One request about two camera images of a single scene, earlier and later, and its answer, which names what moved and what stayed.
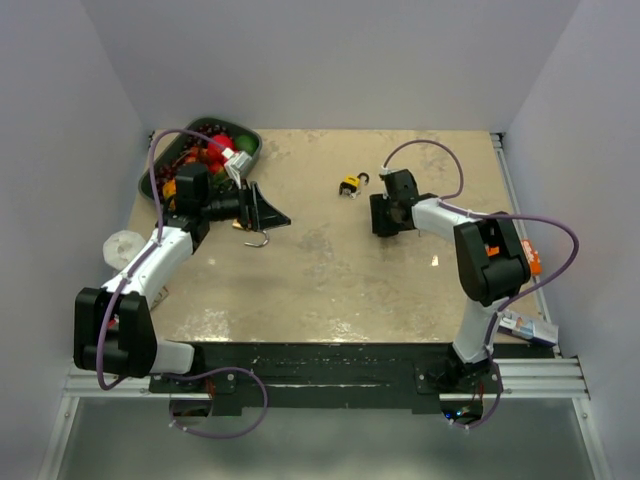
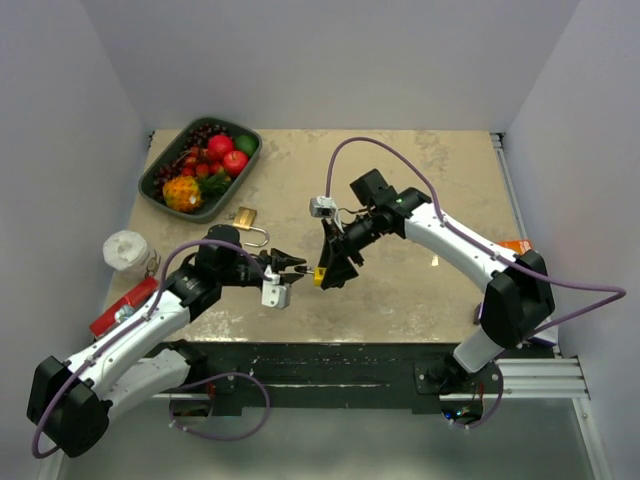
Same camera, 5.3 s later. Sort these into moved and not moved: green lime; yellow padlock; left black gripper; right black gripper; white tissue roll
Moved: right black gripper; left black gripper; yellow padlock
Not moved: white tissue roll; green lime
